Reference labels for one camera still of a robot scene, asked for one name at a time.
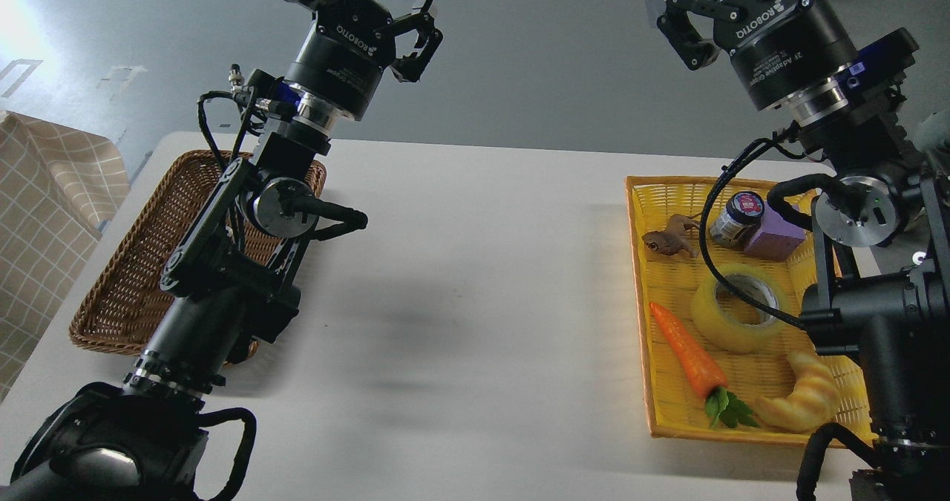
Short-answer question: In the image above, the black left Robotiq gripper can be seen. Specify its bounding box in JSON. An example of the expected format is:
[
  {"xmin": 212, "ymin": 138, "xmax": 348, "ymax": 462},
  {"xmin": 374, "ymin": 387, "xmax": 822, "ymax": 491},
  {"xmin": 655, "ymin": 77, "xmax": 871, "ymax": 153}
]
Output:
[{"xmin": 282, "ymin": 0, "xmax": 442, "ymax": 121}]

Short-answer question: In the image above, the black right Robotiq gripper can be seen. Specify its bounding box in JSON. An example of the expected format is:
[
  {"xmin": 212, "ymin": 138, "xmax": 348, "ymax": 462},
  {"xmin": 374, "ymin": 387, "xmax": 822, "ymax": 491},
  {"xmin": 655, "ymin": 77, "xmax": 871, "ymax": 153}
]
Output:
[{"xmin": 656, "ymin": 0, "xmax": 857, "ymax": 110}]

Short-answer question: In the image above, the yellow tape roll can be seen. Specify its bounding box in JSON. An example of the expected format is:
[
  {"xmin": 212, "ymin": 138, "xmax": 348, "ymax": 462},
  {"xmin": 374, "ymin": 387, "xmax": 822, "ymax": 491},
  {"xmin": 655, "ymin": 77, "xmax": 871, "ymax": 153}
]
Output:
[{"xmin": 691, "ymin": 263, "xmax": 791, "ymax": 353}]

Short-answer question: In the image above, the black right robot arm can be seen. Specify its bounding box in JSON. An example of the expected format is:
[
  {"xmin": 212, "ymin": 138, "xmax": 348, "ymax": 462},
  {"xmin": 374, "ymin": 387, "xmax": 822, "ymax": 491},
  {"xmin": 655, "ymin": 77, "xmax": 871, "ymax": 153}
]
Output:
[{"xmin": 656, "ymin": 0, "xmax": 949, "ymax": 500}]

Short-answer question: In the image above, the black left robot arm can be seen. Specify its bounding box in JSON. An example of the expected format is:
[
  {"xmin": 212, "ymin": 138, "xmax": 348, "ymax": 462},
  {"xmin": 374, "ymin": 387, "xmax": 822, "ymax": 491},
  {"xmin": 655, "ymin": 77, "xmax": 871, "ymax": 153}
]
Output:
[{"xmin": 2, "ymin": 0, "xmax": 442, "ymax": 500}]

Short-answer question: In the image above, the small dark jar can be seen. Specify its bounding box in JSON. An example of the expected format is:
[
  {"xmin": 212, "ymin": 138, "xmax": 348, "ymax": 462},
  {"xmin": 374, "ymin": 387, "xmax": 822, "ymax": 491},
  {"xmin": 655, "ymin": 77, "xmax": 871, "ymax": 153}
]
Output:
[{"xmin": 709, "ymin": 191, "xmax": 764, "ymax": 249}]

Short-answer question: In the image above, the brown toy animal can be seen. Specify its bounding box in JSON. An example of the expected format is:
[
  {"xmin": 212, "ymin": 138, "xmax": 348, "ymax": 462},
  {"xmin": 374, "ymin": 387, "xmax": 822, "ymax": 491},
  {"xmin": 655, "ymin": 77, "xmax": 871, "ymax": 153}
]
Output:
[{"xmin": 641, "ymin": 214, "xmax": 701, "ymax": 258}]

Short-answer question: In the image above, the purple foam block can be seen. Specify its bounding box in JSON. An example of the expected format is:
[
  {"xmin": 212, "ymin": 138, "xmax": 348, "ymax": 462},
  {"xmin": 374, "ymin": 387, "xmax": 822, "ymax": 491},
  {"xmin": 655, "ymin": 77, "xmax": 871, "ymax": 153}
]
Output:
[{"xmin": 742, "ymin": 203, "xmax": 805, "ymax": 261}]

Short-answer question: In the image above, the beige checkered cloth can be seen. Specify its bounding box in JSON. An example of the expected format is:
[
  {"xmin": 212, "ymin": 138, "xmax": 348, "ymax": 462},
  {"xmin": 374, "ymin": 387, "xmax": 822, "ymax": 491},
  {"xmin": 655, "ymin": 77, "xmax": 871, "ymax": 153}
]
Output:
[{"xmin": 1, "ymin": 110, "xmax": 130, "ymax": 396}]

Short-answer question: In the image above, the brown wicker basket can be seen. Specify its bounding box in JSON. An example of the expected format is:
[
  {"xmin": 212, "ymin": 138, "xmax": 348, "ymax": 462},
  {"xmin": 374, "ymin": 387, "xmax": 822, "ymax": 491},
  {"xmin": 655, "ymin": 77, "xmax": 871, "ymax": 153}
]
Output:
[{"xmin": 68, "ymin": 150, "xmax": 327, "ymax": 361}]

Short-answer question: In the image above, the yellow plastic basket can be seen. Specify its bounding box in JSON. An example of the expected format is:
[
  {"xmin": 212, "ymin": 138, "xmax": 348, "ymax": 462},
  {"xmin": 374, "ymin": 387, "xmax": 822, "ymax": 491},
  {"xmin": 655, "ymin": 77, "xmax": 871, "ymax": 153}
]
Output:
[{"xmin": 626, "ymin": 176, "xmax": 876, "ymax": 447}]

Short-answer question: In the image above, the orange toy carrot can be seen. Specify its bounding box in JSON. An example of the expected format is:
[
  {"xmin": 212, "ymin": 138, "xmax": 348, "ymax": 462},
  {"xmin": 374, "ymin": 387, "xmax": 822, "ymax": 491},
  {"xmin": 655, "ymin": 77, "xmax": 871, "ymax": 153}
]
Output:
[{"xmin": 648, "ymin": 301, "xmax": 760, "ymax": 429}]

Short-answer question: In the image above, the toy croissant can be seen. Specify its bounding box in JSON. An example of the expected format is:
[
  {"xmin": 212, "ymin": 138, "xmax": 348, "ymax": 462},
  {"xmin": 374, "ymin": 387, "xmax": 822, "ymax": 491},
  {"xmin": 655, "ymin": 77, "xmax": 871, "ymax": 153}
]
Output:
[{"xmin": 753, "ymin": 351, "xmax": 841, "ymax": 433}]

